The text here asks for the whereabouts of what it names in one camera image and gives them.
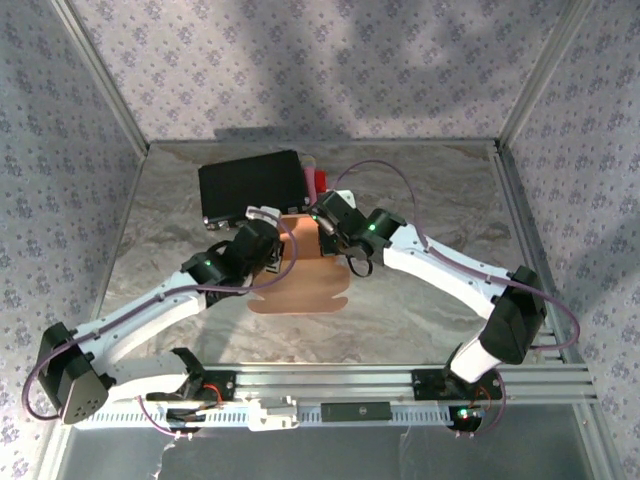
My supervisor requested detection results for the orange cardboard paper box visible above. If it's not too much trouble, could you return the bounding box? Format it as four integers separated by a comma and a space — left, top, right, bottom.
248, 214, 354, 317

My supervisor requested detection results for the pink toy microphone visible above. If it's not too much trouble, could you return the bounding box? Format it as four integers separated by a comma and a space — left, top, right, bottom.
299, 154, 321, 206

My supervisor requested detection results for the black bar device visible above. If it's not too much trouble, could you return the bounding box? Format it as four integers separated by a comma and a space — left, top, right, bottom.
321, 401, 393, 422

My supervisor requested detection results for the black left controller board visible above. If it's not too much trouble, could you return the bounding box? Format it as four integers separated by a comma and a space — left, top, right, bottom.
166, 407, 206, 434

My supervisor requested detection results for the black controller board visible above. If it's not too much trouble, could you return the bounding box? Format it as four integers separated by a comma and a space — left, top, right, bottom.
166, 407, 206, 434
447, 404, 485, 432

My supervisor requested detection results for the black right controller board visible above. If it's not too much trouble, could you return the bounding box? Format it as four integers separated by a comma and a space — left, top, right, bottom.
447, 404, 485, 432

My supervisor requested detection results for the black briefcase with metal handle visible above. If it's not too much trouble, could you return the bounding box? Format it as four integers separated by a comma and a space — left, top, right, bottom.
197, 149, 312, 231

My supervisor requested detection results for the aluminium side rail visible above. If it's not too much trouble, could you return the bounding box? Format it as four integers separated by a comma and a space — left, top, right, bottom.
74, 147, 151, 366
492, 141, 576, 365

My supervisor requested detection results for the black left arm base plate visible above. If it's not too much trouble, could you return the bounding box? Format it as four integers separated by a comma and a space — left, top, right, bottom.
145, 370, 237, 402

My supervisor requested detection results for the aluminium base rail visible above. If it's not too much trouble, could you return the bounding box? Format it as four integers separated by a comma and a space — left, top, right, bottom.
52, 363, 599, 405

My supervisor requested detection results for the white plastic duct clip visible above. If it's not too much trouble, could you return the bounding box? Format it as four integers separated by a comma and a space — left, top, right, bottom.
248, 395, 300, 433

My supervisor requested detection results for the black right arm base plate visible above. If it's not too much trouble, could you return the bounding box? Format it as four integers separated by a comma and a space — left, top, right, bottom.
412, 368, 504, 401

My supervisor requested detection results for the white slotted cable duct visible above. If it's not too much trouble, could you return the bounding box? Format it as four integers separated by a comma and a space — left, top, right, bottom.
72, 399, 456, 432

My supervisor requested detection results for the aluminium frame post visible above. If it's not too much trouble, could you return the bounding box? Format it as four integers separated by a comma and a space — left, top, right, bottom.
496, 0, 600, 151
49, 0, 151, 154

